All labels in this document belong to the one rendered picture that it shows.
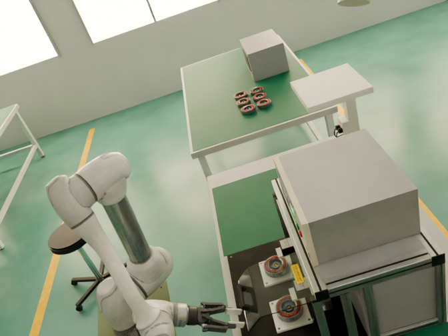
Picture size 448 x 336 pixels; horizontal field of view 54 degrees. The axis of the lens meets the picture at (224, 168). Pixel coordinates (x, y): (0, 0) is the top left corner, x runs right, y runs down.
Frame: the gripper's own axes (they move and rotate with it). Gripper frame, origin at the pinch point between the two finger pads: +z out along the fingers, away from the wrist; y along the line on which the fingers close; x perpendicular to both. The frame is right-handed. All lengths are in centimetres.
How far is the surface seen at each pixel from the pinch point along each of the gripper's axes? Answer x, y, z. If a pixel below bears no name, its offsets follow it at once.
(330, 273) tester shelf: 43, 16, 20
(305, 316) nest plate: 8.6, 4.5, 26.7
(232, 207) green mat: -4, -82, 12
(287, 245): 21.8, -22.5, 21.8
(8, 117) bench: -120, -373, -187
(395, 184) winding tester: 76, 5, 35
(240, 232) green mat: -3, -60, 13
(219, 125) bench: -2, -186, 16
